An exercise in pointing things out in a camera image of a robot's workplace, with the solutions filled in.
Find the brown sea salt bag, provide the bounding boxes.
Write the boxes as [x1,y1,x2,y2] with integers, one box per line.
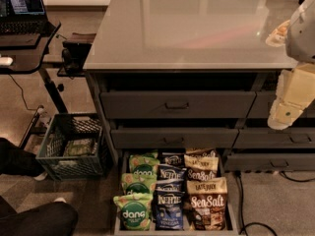
[184,155,219,182]
[187,177,227,231]
[185,148,218,157]

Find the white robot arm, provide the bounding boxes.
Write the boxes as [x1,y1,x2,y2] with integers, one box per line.
[266,0,315,130]

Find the top left grey drawer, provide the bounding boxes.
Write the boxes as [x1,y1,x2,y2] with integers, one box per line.
[99,90,255,119]

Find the middle left grey drawer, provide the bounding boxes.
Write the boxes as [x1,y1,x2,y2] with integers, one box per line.
[111,128,238,148]

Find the grey counter cabinet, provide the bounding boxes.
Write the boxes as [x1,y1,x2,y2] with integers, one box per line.
[85,0,314,165]

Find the rear blue Kettle chip bag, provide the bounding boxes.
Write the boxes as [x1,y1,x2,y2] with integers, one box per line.
[158,152,185,167]

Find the blue kettle chip bag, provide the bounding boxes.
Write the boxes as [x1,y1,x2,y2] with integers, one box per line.
[158,152,185,167]
[157,164,186,191]
[156,190,184,230]

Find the rear green Dang chip bag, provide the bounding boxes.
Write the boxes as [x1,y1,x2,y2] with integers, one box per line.
[129,151,159,175]

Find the green dang chip bag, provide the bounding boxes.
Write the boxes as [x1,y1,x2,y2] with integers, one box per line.
[129,151,159,175]
[121,173,157,195]
[113,193,153,231]

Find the middle blue Kettle chip bag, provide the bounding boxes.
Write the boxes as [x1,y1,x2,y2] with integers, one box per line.
[157,164,186,191]

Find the middle green Dang chip bag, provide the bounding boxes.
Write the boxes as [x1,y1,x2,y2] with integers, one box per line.
[121,173,157,195]

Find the bottom right grey drawer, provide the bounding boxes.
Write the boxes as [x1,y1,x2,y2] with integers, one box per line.
[224,153,315,171]

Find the middle right grey drawer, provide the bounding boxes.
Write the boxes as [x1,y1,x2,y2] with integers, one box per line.
[234,128,315,148]

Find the front blue Kettle chip bag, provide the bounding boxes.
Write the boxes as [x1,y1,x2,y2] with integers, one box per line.
[156,190,184,230]

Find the front green Dang chip bag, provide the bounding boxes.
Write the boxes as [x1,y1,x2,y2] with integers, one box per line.
[113,193,153,231]

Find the top right grey drawer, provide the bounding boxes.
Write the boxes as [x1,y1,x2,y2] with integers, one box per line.
[248,90,315,118]

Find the open bottom grey drawer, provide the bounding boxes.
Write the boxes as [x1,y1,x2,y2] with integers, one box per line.
[113,149,238,236]

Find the green packets in crate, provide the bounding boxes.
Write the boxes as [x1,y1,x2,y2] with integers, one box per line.
[64,139,95,156]

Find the dark green plastic crate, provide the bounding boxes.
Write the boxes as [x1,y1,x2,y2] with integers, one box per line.
[36,113,108,180]

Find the black stool with headphones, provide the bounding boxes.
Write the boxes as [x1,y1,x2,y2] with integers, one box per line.
[57,32,95,77]

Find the black standing desk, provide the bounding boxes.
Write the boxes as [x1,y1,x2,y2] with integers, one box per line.
[0,21,69,149]

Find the white object on desk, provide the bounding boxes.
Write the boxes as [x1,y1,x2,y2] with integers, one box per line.
[0,57,13,67]

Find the black laptop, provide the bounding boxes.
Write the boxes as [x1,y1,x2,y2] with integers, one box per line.
[0,0,47,34]

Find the thin black desk cable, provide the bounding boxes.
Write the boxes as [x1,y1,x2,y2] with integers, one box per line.
[7,72,39,112]

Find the black floor cable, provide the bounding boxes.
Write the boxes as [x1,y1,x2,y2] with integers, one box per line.
[233,170,280,236]

